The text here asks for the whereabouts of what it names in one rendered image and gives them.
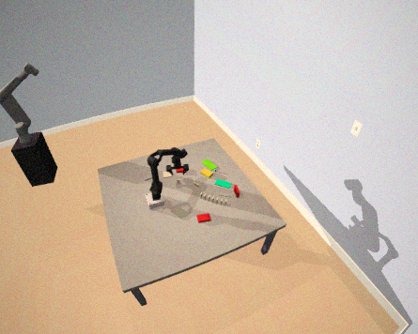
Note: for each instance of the yellow rectangular block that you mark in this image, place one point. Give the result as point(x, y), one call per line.
point(206, 173)

